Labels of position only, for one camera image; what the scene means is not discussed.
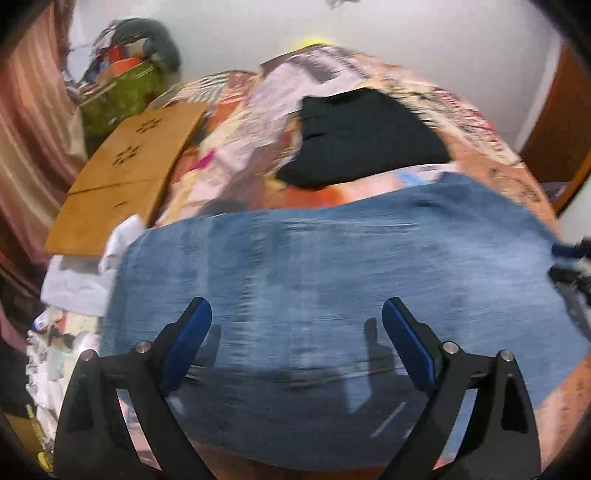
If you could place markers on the grey plush pillow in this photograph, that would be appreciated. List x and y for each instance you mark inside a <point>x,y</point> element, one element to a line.
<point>161,44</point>

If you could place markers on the black folded garment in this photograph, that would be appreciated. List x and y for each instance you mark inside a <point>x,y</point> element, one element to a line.
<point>360,138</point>

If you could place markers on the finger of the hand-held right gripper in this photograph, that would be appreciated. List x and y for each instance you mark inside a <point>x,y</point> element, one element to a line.
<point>572,295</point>
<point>570,250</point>

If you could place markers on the printed blanket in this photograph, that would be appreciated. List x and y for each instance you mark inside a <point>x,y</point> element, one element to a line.
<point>485,138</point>

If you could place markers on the orange box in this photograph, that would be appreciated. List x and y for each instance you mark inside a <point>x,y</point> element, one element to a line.
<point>124,64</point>

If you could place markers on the yellow foam tube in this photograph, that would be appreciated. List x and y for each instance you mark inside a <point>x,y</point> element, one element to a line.
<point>316,41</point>

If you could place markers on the wooden lap desk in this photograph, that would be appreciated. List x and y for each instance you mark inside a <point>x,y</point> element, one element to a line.
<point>124,175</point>

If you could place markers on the white cloth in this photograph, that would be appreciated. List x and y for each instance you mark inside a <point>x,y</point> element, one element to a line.
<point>74,286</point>

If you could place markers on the pile of clothes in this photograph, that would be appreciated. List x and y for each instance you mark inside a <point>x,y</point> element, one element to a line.
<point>97,50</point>

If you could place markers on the green fabric storage box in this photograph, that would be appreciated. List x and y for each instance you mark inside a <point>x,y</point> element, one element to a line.
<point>124,97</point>

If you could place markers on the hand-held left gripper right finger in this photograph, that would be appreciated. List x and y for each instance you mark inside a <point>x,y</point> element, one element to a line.
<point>408,346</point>

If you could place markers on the brown wooden door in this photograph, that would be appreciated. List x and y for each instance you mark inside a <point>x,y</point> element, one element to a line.
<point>554,129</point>

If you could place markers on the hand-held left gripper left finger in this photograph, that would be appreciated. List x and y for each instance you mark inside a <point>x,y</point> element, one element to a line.
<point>187,341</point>

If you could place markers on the striped brown curtain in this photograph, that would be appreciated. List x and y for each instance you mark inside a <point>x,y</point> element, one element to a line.
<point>32,115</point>

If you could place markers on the blue denim pants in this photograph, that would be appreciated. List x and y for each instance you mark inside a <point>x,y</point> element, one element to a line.
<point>300,277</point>

